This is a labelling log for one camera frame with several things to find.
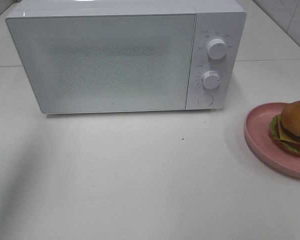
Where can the round door release button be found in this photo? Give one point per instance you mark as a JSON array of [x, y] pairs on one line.
[[205, 100]]

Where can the pink speckled plate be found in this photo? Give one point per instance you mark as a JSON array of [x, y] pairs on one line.
[[259, 139]]

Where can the burger with cheese and lettuce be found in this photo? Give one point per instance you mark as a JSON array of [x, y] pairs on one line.
[[285, 128]]

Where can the white microwave door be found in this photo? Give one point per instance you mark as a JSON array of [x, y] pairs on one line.
[[106, 63]]

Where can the white microwave oven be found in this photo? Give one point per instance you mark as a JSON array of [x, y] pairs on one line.
[[213, 19]]

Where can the white upper power knob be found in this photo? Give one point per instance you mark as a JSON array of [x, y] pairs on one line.
[[216, 48]]

